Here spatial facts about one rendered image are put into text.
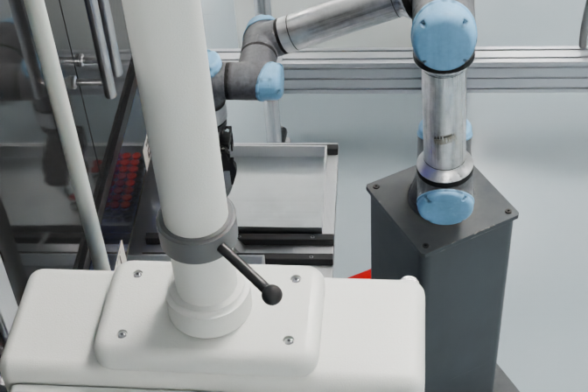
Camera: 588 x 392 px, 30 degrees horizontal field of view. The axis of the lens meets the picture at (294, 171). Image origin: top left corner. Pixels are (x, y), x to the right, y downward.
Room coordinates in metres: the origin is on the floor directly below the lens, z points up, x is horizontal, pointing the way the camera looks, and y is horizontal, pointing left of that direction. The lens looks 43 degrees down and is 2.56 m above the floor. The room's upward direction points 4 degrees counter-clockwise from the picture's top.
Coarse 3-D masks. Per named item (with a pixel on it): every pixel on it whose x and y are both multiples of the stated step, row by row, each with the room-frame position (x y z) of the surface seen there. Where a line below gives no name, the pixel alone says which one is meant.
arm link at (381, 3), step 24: (336, 0) 1.82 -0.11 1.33; (360, 0) 1.79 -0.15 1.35; (384, 0) 1.77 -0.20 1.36; (408, 0) 1.75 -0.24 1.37; (264, 24) 1.83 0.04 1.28; (288, 24) 1.81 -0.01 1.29; (312, 24) 1.79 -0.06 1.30; (336, 24) 1.78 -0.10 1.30; (360, 24) 1.77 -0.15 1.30; (288, 48) 1.79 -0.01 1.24
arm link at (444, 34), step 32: (416, 0) 1.69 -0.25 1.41; (448, 0) 1.64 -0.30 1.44; (416, 32) 1.60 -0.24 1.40; (448, 32) 1.59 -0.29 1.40; (416, 64) 1.63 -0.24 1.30; (448, 64) 1.58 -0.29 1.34; (448, 96) 1.61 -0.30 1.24; (448, 128) 1.61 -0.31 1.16; (416, 160) 1.67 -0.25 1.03; (448, 160) 1.61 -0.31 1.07; (448, 192) 1.58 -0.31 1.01; (448, 224) 1.59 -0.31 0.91
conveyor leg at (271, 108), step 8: (256, 0) 2.69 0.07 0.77; (264, 0) 2.68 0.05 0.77; (256, 8) 2.69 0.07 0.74; (264, 8) 2.68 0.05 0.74; (264, 104) 2.69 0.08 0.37; (272, 104) 2.68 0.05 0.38; (264, 112) 2.70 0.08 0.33; (272, 112) 2.68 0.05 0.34; (272, 120) 2.68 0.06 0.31; (272, 128) 2.68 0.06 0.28; (280, 128) 2.70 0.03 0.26; (272, 136) 2.68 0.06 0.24; (280, 136) 2.69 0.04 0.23
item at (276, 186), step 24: (240, 144) 1.89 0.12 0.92; (240, 168) 1.84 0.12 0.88; (264, 168) 1.84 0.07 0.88; (288, 168) 1.83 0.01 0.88; (312, 168) 1.82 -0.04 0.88; (240, 192) 1.76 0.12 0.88; (264, 192) 1.76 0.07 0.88; (288, 192) 1.75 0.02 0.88; (312, 192) 1.74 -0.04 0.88; (240, 216) 1.69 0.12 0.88; (264, 216) 1.68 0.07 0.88; (288, 216) 1.68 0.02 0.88; (312, 216) 1.67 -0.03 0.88
